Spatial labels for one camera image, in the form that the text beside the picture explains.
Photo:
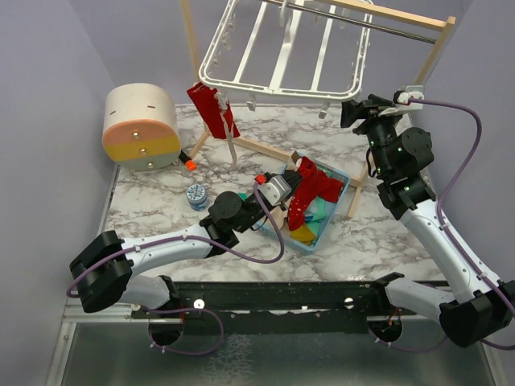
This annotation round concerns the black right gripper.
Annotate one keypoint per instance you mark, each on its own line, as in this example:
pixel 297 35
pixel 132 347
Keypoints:
pixel 353 110

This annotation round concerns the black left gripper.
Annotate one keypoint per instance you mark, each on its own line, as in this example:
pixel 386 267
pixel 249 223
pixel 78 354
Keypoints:
pixel 293 179

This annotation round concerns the red snowflake sock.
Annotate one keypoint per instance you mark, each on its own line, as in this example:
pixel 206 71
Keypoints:
pixel 314 183

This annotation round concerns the white plastic clip hanger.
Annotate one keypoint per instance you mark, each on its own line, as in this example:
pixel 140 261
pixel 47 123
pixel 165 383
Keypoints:
pixel 292 50

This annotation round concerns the red beige reindeer sock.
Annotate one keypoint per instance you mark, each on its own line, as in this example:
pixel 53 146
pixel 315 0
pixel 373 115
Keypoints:
pixel 223 103

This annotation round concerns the red santa sock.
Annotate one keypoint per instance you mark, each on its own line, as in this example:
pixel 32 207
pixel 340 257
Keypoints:
pixel 208 106

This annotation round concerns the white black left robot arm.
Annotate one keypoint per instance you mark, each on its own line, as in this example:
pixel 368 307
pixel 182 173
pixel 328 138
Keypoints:
pixel 110 268

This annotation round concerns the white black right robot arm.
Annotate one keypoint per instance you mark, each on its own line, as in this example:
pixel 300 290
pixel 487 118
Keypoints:
pixel 478 303

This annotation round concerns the cream ribbed sock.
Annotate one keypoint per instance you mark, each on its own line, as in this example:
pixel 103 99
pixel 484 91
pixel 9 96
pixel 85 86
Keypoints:
pixel 280 213

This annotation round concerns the blue perforated plastic basket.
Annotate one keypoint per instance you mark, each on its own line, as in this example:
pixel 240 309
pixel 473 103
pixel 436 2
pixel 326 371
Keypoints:
pixel 319 228

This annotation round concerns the yellow sock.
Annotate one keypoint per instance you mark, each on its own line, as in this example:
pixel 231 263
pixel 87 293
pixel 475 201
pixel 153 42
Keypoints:
pixel 303 235

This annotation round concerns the orange black highlighter pen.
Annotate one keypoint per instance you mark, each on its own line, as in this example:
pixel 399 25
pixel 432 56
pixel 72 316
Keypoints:
pixel 187 161

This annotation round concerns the metal hanging rod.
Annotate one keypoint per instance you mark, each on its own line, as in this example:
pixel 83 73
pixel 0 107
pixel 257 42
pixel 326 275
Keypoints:
pixel 352 21

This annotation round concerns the pastel round drawer box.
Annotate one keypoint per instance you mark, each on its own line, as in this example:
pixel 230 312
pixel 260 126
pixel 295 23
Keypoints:
pixel 140 131

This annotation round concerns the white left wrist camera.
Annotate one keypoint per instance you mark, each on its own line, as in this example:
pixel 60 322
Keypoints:
pixel 275 190

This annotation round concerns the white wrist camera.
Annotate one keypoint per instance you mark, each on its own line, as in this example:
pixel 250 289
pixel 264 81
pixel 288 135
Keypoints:
pixel 275 190
pixel 405 101

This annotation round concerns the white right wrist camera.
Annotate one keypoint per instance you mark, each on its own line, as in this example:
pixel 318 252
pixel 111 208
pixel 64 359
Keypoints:
pixel 405 101

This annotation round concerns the wooden hanger rack frame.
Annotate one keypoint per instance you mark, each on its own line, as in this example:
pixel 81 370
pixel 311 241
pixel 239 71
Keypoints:
pixel 289 21

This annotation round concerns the black mounting rail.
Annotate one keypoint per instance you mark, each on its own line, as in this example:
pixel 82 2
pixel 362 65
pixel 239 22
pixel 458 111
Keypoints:
pixel 259 308

